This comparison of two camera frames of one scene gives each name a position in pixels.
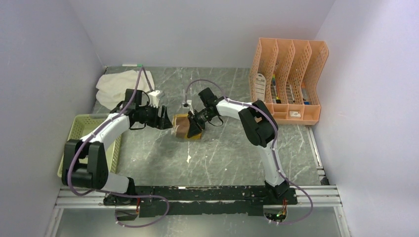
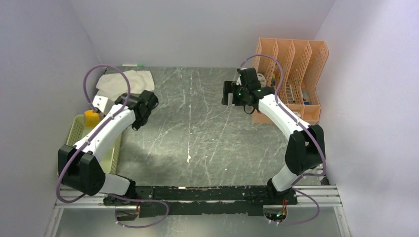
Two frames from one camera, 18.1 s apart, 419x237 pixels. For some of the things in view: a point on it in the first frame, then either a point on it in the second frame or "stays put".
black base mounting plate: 190,201 stays put
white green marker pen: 132,65 stays put
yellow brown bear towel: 180,125 → 91,119
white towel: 111,88 stays put
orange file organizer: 284,75 stays put
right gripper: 195,127 → 228,88
